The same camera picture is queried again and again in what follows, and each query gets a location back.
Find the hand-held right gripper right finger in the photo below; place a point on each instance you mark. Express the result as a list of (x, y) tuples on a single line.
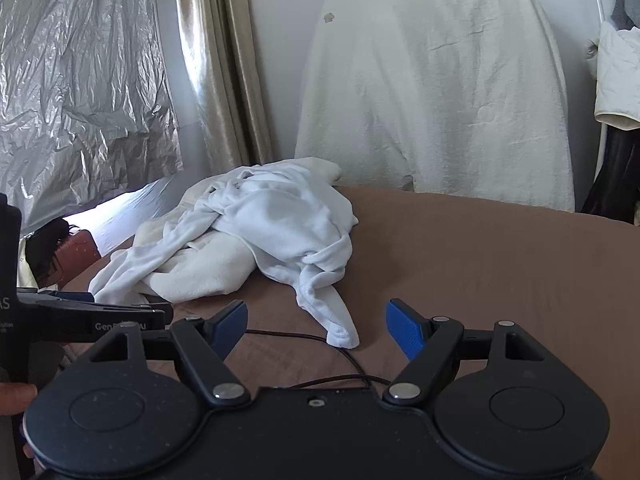
[(402, 327)]

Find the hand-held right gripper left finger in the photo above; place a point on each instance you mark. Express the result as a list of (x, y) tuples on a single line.
[(231, 327)]

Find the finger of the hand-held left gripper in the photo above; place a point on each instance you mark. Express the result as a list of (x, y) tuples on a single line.
[(125, 301)]

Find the cream hoodie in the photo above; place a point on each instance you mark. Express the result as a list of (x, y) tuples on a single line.
[(210, 270)]

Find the white fleece garment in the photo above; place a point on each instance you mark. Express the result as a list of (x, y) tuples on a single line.
[(280, 230)]

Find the person's left hand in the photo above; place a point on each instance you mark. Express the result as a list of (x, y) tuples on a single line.
[(17, 399)]

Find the silver foil sheet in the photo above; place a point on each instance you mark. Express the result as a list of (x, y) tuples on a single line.
[(75, 90)]

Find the cream draped sheet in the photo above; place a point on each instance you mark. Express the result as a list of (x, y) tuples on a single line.
[(440, 90)]

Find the beige curtain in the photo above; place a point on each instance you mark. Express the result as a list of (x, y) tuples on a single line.
[(225, 60)]

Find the white quilted jacket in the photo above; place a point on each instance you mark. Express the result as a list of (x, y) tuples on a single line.
[(617, 75)]

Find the grey sweater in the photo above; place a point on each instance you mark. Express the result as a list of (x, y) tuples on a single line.
[(627, 7)]

